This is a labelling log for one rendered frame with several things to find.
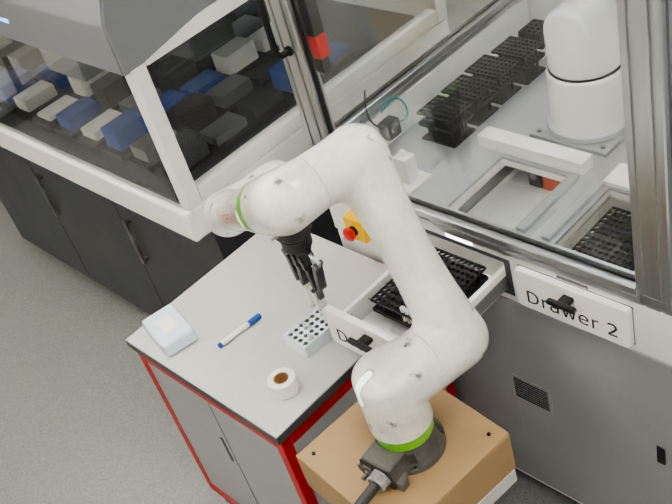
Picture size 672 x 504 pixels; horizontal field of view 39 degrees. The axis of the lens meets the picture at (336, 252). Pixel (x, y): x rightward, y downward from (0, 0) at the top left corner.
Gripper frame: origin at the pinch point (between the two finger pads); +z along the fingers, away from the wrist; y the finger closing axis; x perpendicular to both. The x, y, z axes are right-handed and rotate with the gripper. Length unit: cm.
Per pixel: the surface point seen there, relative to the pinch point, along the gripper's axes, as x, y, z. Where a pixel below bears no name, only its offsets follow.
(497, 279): 25.6, 37.5, -2.4
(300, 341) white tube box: -9.3, 1.4, 7.5
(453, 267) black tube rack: 22.4, 27.0, -4.0
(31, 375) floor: -42, -158, 86
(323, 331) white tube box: -4.3, 5.1, 6.2
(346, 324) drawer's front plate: -6.0, 19.1, -5.0
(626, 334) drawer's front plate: 28, 70, 0
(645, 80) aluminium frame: 30, 77, -63
